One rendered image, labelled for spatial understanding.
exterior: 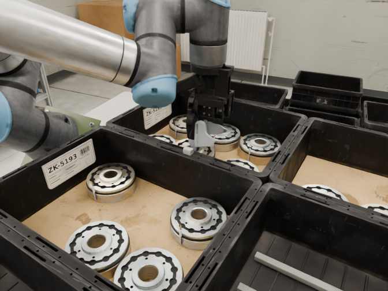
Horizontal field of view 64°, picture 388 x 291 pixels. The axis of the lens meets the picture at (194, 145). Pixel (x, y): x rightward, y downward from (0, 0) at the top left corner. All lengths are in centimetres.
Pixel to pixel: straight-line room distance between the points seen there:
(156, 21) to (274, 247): 44
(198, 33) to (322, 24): 301
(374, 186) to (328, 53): 290
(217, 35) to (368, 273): 47
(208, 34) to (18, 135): 48
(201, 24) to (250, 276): 44
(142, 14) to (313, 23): 307
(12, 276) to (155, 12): 49
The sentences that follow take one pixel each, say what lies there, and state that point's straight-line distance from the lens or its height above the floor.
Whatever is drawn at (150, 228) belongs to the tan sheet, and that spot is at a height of 83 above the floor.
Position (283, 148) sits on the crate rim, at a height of 93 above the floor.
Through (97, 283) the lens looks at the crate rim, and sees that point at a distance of 42.
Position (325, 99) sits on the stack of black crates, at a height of 53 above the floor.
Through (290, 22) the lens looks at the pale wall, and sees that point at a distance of 360.
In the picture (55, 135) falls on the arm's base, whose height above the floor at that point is 88.
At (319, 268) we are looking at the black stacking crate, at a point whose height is 83.
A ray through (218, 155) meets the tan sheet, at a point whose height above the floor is 83.
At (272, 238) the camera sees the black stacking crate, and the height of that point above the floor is 83.
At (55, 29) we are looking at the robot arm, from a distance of 47.
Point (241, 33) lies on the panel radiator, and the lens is 362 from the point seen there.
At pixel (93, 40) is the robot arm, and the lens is 48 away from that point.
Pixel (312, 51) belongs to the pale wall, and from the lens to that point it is 362.
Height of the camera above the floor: 126
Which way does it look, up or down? 31 degrees down
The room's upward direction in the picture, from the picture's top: straight up
